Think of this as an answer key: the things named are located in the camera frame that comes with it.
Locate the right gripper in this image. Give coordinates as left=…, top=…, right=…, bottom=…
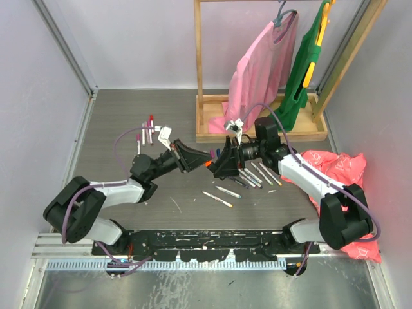
left=212, top=136, right=265, bottom=178

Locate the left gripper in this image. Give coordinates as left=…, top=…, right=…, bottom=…
left=148, top=139, right=211, bottom=182

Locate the dark purple pen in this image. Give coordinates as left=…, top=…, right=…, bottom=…
left=229, top=177, right=250, bottom=189

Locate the blue cap white marker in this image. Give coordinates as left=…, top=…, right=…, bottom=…
left=242, top=169, right=263, bottom=189

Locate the white pen teal tip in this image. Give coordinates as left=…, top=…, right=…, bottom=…
left=216, top=186, right=242, bottom=199

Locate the yellow cap white marker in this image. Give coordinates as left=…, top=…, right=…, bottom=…
left=202, top=191, right=233, bottom=208

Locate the orange cap white pen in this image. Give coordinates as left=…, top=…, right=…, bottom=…
left=259, top=162, right=283, bottom=187

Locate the grey white pen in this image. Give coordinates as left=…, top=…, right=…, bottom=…
left=141, top=122, right=146, bottom=147

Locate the magenta cap white pen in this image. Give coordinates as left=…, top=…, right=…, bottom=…
left=136, top=133, right=141, bottom=156

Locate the purple cap white marker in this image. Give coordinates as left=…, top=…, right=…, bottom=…
left=239, top=170, right=259, bottom=188

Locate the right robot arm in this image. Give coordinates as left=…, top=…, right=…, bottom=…
left=208, top=117, right=373, bottom=254

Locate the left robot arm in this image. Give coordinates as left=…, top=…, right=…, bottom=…
left=43, top=140, right=212, bottom=255

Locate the pink white pen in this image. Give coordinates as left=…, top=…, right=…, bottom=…
left=145, top=120, right=153, bottom=146

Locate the red white pen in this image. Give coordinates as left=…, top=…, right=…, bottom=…
left=149, top=114, right=155, bottom=145

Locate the green t-shirt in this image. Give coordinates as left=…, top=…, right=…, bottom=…
left=265, top=0, right=332, bottom=132

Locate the wooden clothes rack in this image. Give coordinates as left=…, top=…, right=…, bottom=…
left=192, top=0, right=389, bottom=144

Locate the pink t-shirt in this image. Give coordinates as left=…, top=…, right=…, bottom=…
left=208, top=10, right=299, bottom=134

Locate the red plastic bag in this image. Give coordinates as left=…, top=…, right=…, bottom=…
left=301, top=150, right=382, bottom=263

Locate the grey hanger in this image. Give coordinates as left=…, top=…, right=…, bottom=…
left=273, top=0, right=297, bottom=30

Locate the yellow hanger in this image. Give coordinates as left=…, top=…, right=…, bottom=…
left=302, top=0, right=335, bottom=88

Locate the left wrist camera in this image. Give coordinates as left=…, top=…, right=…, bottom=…
left=155, top=126, right=172, bottom=150

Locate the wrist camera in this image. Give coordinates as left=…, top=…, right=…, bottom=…
left=224, top=118, right=244, bottom=135
left=155, top=126, right=172, bottom=150

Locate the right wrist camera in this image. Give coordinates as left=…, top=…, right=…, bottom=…
left=224, top=118, right=244, bottom=135

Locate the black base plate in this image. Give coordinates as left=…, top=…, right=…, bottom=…
left=105, top=230, right=307, bottom=263

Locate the white slotted cable duct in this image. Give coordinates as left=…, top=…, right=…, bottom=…
left=46, top=258, right=286, bottom=271

